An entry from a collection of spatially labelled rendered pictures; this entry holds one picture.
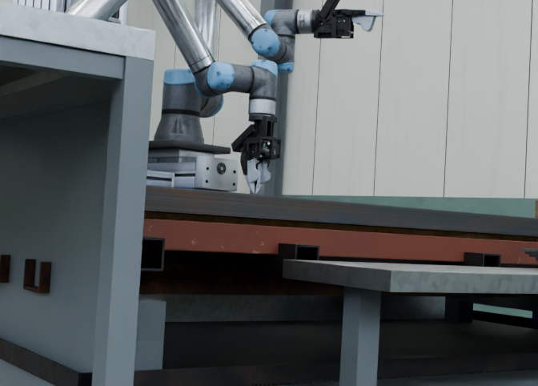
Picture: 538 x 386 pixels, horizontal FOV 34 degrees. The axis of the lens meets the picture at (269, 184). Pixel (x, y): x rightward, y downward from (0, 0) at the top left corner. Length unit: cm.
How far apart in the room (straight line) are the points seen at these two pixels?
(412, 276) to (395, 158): 939
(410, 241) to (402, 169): 887
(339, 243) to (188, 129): 111
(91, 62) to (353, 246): 65
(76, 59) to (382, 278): 51
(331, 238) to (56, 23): 66
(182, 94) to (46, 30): 151
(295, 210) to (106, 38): 51
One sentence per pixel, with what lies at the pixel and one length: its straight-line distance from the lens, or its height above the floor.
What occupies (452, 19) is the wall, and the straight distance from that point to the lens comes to 1049.
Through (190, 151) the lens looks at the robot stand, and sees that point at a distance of 257.
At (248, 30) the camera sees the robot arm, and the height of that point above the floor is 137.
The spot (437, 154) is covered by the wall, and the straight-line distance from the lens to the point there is 1029.
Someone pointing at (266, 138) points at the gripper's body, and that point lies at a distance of 240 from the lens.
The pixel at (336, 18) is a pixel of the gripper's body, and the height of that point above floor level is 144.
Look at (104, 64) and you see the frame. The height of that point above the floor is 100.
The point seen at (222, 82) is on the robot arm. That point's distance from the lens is 238.
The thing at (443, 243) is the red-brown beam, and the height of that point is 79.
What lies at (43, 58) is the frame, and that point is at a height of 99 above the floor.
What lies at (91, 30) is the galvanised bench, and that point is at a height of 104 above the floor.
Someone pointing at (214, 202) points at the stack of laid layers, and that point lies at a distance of 143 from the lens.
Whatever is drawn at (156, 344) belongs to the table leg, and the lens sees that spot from 141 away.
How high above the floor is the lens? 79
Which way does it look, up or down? 3 degrees up
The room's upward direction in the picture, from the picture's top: 3 degrees clockwise
